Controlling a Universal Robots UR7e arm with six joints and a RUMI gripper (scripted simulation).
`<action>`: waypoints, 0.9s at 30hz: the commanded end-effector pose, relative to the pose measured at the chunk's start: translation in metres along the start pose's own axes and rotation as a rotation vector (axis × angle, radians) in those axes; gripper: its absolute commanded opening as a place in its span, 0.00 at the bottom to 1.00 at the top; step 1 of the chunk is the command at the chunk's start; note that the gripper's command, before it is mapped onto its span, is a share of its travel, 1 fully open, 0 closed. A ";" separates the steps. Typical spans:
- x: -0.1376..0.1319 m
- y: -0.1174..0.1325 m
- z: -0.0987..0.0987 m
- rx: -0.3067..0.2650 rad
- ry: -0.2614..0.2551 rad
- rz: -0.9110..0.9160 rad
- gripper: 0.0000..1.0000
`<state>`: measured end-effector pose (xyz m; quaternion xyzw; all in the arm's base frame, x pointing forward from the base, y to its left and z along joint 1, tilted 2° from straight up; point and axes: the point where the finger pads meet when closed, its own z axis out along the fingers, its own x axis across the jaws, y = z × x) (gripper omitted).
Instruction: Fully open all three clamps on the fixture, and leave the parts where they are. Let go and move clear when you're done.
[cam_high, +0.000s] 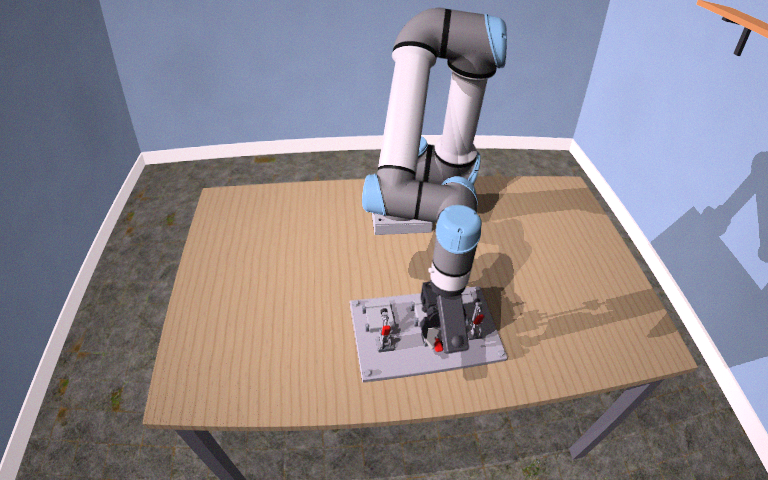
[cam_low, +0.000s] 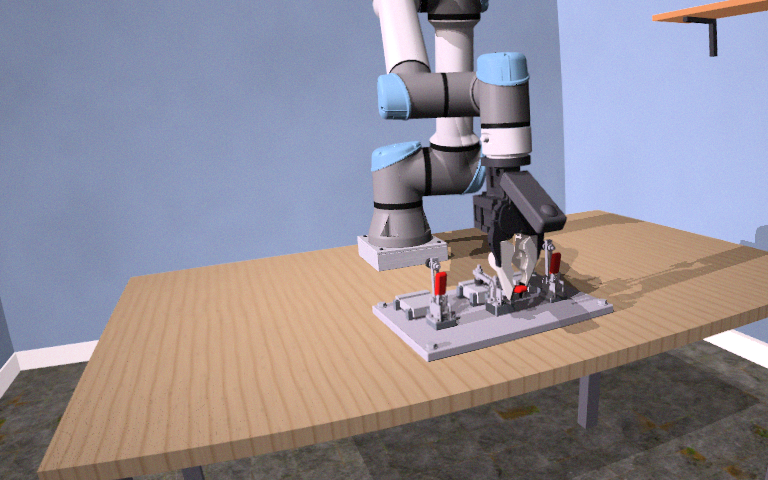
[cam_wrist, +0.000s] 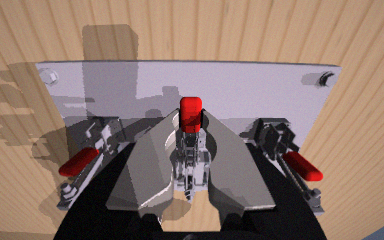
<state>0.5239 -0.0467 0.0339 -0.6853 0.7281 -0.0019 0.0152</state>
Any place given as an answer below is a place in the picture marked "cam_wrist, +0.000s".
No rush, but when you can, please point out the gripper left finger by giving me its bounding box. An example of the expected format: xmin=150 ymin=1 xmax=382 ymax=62
xmin=53 ymin=108 xmax=181 ymax=240

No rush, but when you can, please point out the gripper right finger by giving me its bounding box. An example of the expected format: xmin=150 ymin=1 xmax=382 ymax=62
xmin=200 ymin=108 xmax=327 ymax=240

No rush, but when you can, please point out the toggle clamp with red handle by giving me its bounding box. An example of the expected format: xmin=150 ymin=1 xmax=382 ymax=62
xmin=56 ymin=117 xmax=126 ymax=211

